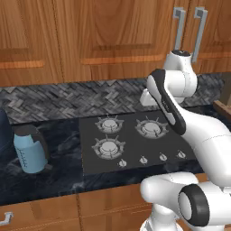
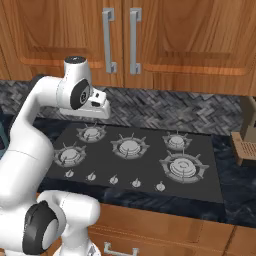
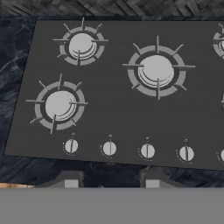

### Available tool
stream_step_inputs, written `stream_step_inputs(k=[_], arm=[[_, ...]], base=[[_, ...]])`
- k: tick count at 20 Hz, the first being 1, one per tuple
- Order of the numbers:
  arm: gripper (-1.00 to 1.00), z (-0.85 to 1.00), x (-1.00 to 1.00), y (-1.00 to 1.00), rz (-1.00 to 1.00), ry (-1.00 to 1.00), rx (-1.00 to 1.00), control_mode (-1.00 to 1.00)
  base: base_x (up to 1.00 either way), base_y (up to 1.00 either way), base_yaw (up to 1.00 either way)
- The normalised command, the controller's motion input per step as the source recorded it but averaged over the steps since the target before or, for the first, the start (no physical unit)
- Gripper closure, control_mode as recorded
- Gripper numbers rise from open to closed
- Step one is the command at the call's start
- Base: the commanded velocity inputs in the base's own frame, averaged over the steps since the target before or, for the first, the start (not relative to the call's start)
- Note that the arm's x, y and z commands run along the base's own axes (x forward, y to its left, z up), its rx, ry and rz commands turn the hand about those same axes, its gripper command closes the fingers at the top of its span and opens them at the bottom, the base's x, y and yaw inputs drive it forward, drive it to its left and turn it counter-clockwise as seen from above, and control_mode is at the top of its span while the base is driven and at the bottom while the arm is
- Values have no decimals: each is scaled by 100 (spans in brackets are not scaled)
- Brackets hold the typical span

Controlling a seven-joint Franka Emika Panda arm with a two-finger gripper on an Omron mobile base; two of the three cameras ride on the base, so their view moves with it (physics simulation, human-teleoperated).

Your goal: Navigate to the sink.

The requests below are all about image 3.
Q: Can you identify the silver hob knob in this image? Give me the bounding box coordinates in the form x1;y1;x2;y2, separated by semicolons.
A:
138;143;157;160
63;138;80;155
101;140;118;158
217;149;224;164
177;145;195;163

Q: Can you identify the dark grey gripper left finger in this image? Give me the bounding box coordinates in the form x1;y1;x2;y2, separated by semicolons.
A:
37;170;85;189

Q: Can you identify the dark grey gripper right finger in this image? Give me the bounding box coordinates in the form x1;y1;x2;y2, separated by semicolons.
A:
139;167;189;189

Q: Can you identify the black gas hob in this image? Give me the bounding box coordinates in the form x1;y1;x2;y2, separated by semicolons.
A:
3;18;224;172

